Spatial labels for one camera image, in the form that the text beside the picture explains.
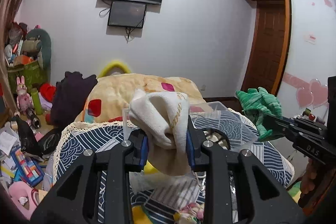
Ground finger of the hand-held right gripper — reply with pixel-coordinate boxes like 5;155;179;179
266;114;297;127
265;125;296;139

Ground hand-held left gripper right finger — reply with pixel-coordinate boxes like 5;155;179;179
186;115;306;224

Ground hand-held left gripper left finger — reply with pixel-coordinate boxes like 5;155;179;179
30;130;150;224

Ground green knit glove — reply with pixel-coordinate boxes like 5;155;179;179
235;87;283;142

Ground white towel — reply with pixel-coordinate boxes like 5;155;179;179
128;89;191;176

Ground clear plastic box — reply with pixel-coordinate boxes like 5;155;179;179
123;102;259;151

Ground person's right hand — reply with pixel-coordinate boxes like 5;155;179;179
300;158;319;196

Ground pink heart stickers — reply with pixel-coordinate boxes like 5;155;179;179
296;78;329;109

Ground blue wave pattern quilt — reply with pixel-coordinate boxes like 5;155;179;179
53;108;295;224

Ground beige blanket with coloured squares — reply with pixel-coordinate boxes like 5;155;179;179
76;73;212;125

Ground wooden door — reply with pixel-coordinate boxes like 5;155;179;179
241;1;287;96

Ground white sliding wardrobe door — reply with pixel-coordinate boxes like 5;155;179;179
276;0;336;119

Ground dark purple garment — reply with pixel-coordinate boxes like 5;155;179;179
49;71;98;130

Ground red cloth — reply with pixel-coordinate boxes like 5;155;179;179
39;83;57;104

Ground black hair dryer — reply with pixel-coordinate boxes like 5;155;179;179
26;107;42;129

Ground black plastic bag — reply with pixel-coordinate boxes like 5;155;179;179
15;117;62;157

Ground colourful patterned box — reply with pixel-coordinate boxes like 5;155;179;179
10;148;46;187

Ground green bottle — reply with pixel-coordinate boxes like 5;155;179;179
31;88;44;115

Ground pink bunny doll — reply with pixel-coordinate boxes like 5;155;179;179
16;76;33;109

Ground green storage box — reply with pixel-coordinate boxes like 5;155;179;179
7;60;46;91

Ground green plush toy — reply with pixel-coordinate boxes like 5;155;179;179
26;28;52;70

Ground brown curtain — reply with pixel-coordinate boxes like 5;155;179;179
0;0;51;111

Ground white cable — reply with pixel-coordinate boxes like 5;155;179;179
192;171;208;191

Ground small black wall screen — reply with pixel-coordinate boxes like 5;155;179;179
107;1;148;29

